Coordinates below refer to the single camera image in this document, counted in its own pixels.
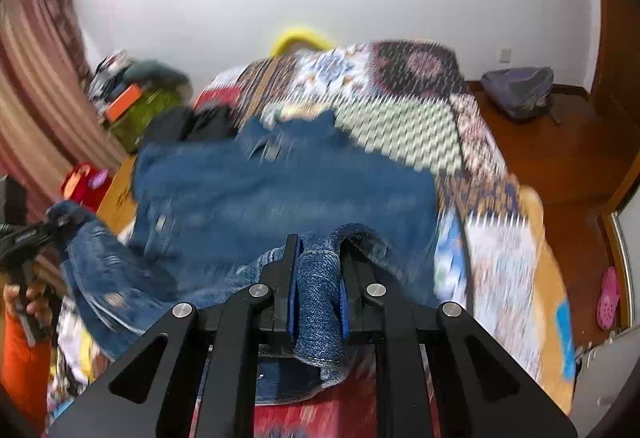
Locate pink clog shoe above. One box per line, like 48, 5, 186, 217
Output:
597, 266, 622, 331

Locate pile of printed papers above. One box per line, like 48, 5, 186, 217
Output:
47, 318, 111, 419

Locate patterned patchwork bed blanket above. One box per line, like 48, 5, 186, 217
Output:
195, 40, 576, 414

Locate grey cushion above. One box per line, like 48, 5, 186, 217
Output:
122, 60, 191, 88

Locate red plush toy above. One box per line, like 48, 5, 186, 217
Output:
61, 163, 111, 213

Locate yellow pillow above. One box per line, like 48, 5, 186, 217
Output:
270, 22, 333, 56

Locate blue denim jeans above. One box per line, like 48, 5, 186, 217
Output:
60, 113, 441, 404

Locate striped curtain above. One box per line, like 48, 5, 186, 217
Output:
0, 0, 121, 219

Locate green storage box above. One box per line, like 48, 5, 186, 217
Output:
107, 88, 173, 153

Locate person's left hand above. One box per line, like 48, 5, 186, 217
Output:
4, 283, 53, 326

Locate person's left forearm orange sleeve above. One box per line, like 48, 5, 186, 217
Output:
0, 318, 51, 424

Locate brown wooden door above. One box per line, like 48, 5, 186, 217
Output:
587, 0, 640, 219

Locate orange box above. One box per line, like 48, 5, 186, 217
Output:
104, 85, 143, 123

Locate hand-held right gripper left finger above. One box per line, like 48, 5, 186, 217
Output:
47, 233, 303, 438

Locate red patterned cloth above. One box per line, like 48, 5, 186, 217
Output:
252, 385, 381, 438

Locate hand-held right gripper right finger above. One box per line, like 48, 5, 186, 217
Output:
339, 238, 578, 438

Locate grey backpack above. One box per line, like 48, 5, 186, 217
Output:
481, 66, 561, 123

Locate wooden lap desk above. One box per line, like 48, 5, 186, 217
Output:
95, 153, 146, 236

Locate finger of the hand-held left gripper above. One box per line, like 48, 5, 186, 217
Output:
30, 213, 76, 243

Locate pile of white grey things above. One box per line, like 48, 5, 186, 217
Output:
90, 50, 131, 113

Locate black folded garment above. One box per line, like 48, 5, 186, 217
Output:
142, 105, 238, 146

